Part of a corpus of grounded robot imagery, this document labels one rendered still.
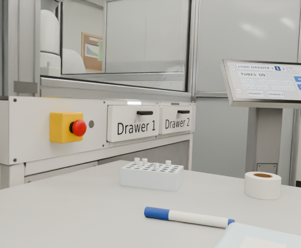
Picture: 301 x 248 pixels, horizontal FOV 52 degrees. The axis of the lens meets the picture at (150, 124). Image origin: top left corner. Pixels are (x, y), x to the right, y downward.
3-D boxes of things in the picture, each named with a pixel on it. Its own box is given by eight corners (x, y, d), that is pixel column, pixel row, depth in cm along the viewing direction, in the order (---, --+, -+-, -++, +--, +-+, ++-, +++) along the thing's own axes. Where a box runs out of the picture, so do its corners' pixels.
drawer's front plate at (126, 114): (158, 135, 117) (159, 106, 116) (111, 142, 92) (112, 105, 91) (154, 134, 117) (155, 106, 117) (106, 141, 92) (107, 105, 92)
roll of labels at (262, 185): (263, 188, 68) (264, 170, 68) (287, 198, 62) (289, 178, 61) (237, 191, 66) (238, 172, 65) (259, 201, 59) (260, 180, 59)
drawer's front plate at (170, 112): (191, 130, 144) (192, 106, 143) (161, 134, 119) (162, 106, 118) (187, 129, 145) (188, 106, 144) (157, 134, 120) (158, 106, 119)
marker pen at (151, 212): (234, 227, 46) (235, 217, 46) (234, 232, 45) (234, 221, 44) (146, 214, 50) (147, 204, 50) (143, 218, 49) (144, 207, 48)
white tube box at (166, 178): (183, 181, 72) (183, 165, 71) (176, 191, 64) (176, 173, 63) (132, 176, 75) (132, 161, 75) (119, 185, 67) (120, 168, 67)
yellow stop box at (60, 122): (85, 141, 77) (85, 112, 76) (63, 144, 71) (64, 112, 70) (70, 139, 80) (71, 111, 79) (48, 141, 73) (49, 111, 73)
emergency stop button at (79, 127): (88, 136, 74) (88, 119, 74) (76, 137, 71) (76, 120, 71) (79, 135, 76) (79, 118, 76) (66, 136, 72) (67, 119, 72)
